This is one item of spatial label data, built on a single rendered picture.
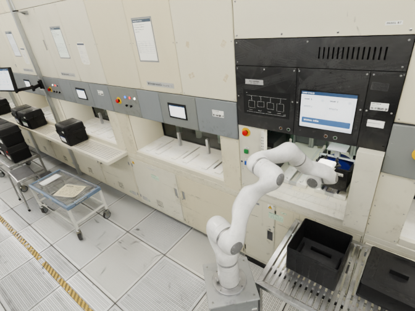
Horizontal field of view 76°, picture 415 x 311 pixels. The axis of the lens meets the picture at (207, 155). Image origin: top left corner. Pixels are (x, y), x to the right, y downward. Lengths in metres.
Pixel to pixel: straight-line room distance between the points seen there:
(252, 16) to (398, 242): 1.54
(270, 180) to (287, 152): 0.18
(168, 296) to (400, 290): 1.72
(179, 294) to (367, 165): 1.82
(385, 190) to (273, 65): 0.92
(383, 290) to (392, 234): 0.38
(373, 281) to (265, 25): 1.44
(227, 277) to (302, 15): 1.40
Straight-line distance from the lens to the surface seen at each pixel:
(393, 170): 1.67
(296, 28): 1.56
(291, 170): 2.28
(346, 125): 1.60
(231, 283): 1.61
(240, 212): 1.32
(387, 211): 1.83
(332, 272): 1.60
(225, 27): 1.76
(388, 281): 1.72
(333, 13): 1.50
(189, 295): 2.58
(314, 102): 1.60
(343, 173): 1.97
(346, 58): 1.52
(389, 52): 1.48
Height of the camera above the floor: 2.15
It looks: 29 degrees down
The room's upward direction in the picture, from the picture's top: 7 degrees counter-clockwise
